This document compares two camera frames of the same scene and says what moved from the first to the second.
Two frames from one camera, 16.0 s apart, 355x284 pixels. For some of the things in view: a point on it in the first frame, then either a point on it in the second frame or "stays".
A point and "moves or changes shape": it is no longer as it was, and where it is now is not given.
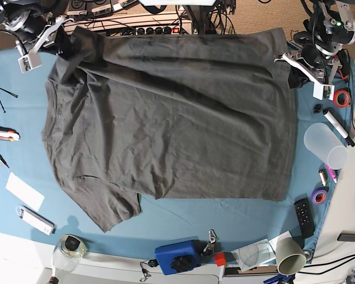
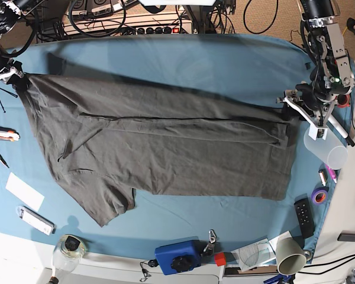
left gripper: (313, 58) -> (312, 94)
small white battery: (322, 178) stays
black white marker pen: (349, 140) stays
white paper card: (25, 192) stays
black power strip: (171, 30) stays
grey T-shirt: (170, 115) moves or changes shape
